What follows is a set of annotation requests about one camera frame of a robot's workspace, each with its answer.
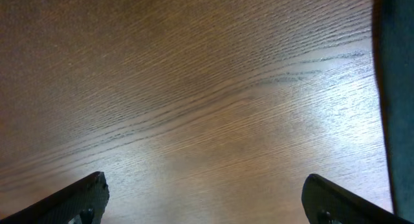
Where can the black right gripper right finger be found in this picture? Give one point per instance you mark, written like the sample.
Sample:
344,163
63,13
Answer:
326,202

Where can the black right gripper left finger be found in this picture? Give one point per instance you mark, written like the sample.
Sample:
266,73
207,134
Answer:
81,202

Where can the black garment with white print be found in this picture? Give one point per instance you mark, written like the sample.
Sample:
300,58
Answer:
393,46

